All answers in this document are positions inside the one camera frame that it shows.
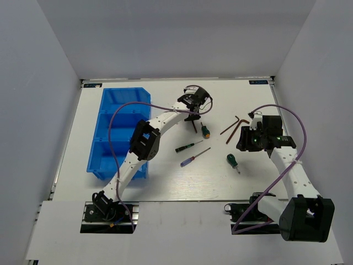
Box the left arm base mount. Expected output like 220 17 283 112
80 191 139 234

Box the blue corner label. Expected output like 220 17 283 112
83 83 103 88
249 79 269 85

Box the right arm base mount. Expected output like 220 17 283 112
223 192 280 235

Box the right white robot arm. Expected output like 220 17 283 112
236 113 335 243

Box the left blue corner label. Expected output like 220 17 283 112
83 83 103 88

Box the brown hex key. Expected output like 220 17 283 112
191 121 197 134
226 119 250 145
220 115 240 135

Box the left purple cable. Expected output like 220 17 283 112
108 84 215 232

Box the blue red screwdriver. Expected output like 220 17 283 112
180 147 211 167

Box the black green precision screwdriver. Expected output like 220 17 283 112
175 140 202 153

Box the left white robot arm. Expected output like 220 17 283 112
87 85 213 220

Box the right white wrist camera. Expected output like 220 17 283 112
248 111 263 130

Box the right blue corner label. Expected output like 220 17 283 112
249 79 269 85

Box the blue plastic bin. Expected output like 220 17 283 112
87 87 151 181

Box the green orange stubby screwdriver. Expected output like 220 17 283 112
200 122 211 139

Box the dark green stubby screwdriver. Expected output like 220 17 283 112
227 153 240 174

